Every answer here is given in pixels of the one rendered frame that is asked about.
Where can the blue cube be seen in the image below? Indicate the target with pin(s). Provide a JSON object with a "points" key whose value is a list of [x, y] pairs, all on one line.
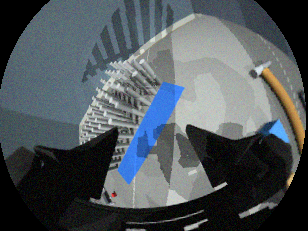
{"points": [[274, 128]]}

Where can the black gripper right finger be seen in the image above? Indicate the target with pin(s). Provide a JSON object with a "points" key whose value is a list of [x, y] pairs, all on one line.
{"points": [[218, 155]]}

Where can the blue tape strip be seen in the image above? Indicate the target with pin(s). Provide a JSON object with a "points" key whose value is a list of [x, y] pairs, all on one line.
{"points": [[147, 134]]}

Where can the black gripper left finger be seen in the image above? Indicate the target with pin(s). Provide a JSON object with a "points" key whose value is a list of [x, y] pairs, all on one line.
{"points": [[88, 164]]}

